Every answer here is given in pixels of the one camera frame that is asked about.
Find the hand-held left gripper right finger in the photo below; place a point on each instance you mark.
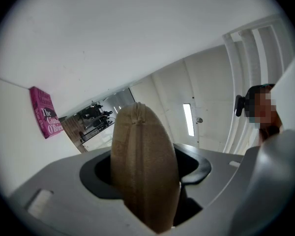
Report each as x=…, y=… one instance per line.
x=218, y=178

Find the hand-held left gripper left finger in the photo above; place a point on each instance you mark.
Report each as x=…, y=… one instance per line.
x=71, y=205

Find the person's white clothing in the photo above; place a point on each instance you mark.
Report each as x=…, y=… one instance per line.
x=277, y=181

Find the white door with narrow window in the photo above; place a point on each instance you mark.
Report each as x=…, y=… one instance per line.
x=194, y=122

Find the round metal door knob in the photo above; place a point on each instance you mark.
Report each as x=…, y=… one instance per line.
x=199, y=120

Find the wooden panel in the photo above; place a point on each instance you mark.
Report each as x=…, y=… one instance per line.
x=72, y=134

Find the person's head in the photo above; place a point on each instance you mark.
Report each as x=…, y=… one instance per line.
x=263, y=109

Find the glass partition window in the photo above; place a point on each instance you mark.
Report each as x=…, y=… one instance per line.
x=100, y=117

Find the pink book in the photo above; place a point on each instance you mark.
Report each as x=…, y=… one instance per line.
x=45, y=112

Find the black head-mounted camera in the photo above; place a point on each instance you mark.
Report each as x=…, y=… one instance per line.
x=239, y=105

